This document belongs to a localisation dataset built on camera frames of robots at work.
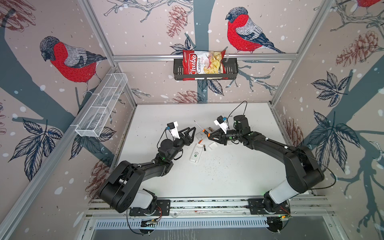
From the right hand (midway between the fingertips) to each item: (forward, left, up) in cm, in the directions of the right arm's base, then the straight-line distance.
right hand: (208, 139), depth 83 cm
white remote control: (-2, +7, -14) cm, 16 cm away
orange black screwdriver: (+3, +3, +4) cm, 6 cm away
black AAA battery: (+3, +2, -14) cm, 15 cm away
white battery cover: (+4, -4, -15) cm, 16 cm away
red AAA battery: (+6, +5, -14) cm, 17 cm away
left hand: (+1, +8, +8) cm, 11 cm away
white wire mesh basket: (-2, +57, +18) cm, 59 cm away
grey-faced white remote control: (-1, +4, +6) cm, 7 cm away
